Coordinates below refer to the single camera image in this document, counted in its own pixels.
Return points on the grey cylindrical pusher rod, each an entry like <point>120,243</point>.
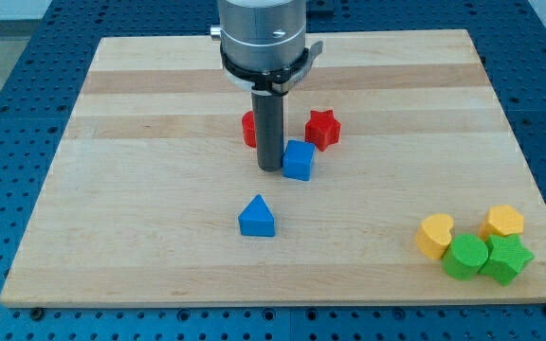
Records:
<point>268,123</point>

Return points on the blue cube block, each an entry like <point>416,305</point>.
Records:
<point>298,159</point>

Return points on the blue triangle block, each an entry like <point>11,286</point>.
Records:
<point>256,220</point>

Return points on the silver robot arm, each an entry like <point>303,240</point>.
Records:
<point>262,46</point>

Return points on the red round block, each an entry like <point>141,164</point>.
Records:
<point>248,129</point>

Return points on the red star block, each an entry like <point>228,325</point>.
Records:
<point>322,129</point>

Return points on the wooden board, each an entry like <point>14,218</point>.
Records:
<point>141,202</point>

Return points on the yellow heart block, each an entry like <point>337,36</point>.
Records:
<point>434,235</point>

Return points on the green cylinder block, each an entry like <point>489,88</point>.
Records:
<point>465,256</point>

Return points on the yellow hexagon block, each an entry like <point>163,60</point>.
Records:
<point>502,221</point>

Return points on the green star block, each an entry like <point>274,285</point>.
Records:
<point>507,257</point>

